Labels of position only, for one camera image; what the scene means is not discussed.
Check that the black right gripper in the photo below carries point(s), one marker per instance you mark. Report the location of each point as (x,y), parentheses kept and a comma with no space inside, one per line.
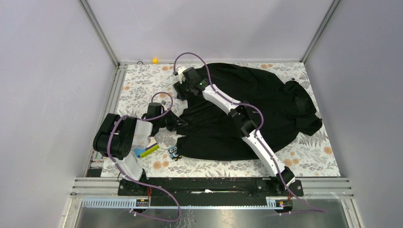
(179,88)

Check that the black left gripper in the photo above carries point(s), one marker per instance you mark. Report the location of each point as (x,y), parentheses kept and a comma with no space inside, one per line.
(176,123)

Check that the black zip jacket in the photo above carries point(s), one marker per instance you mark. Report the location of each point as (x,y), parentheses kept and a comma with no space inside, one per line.
(281,110)

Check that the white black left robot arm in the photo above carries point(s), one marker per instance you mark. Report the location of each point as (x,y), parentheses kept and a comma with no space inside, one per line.
(117,136)

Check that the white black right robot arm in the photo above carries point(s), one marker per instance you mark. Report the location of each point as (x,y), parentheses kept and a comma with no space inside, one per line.
(247,118)

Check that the small blue owl toy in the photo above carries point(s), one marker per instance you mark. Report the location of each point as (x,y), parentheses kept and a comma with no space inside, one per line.
(173,152)

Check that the blue paper scrap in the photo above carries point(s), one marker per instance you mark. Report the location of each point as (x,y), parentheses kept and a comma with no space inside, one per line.
(138,152)

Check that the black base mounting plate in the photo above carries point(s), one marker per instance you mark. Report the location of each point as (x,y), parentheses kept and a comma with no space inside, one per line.
(251,186)

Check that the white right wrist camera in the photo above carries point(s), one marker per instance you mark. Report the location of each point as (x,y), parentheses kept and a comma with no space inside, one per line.
(179,72)

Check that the aluminium frame corner post left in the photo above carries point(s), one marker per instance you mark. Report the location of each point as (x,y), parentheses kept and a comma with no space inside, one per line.
(99,32)

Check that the aluminium frame corner post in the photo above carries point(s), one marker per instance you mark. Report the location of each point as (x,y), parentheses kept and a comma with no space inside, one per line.
(99,32)
(320,30)

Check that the aluminium front frame rails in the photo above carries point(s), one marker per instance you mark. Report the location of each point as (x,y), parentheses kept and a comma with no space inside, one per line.
(312,203)

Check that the aluminium frame corner post right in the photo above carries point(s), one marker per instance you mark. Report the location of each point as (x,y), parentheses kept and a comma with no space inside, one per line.
(320,30)

